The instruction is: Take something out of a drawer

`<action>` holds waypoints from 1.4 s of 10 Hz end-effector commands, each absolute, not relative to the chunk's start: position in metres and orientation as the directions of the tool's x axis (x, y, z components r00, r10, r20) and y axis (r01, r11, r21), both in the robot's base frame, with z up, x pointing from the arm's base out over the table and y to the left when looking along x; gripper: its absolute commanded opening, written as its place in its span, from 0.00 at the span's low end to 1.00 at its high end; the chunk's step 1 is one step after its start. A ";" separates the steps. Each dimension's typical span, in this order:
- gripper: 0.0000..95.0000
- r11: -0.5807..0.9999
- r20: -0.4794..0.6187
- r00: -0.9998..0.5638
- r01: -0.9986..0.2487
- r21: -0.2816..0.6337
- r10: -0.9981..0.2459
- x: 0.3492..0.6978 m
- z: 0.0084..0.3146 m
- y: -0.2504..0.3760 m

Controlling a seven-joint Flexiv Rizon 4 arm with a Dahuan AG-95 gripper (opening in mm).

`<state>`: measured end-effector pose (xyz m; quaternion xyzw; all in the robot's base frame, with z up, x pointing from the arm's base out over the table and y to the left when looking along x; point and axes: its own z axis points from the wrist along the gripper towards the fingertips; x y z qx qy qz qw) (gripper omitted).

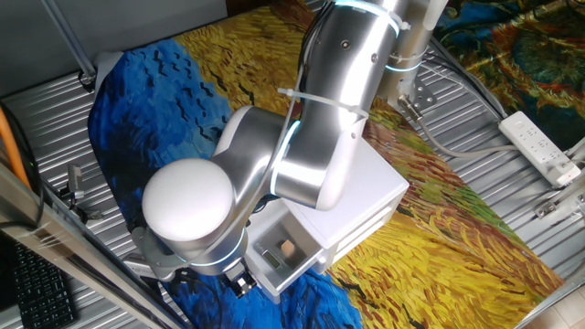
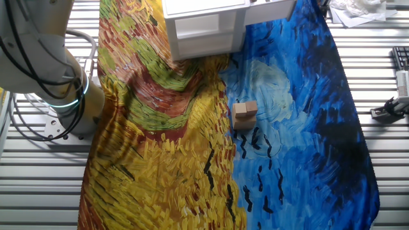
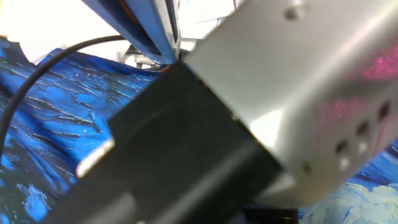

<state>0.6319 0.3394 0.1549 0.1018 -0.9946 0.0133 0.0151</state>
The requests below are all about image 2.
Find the stepped wooden block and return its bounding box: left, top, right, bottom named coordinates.
left=231, top=100, right=259, bottom=131

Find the white plastic drawer cabinet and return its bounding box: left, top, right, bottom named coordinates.
left=161, top=0, right=252, bottom=61

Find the blue and yellow painted cloth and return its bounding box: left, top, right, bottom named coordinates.
left=77, top=0, right=381, bottom=230

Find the crumpled white paper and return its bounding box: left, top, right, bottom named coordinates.
left=328, top=0, right=399, bottom=29

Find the black keyboard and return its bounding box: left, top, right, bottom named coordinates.
left=392, top=46, right=409, bottom=70

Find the black cable bundle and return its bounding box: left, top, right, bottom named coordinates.
left=0, top=0, right=86, bottom=142

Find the thick grey robot cable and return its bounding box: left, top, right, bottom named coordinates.
left=65, top=27, right=98, bottom=79

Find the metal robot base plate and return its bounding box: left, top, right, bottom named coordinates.
left=42, top=110, right=86, bottom=144

